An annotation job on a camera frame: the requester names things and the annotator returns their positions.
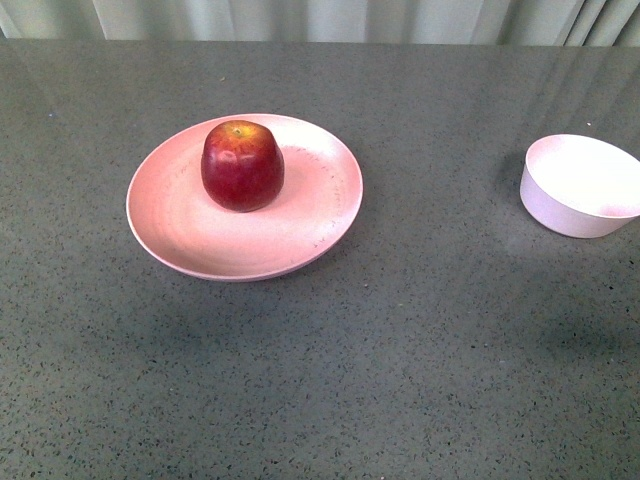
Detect red apple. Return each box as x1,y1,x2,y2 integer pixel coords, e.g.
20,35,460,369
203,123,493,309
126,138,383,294
201,119,285,213

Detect pale pink bowl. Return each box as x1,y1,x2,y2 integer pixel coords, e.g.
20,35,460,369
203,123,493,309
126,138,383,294
520,134,639,239

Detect white curtain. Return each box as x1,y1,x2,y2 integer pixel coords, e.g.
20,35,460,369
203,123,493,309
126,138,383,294
1,0,639,47

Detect pink plate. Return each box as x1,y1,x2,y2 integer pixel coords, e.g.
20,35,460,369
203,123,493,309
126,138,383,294
126,113,363,282

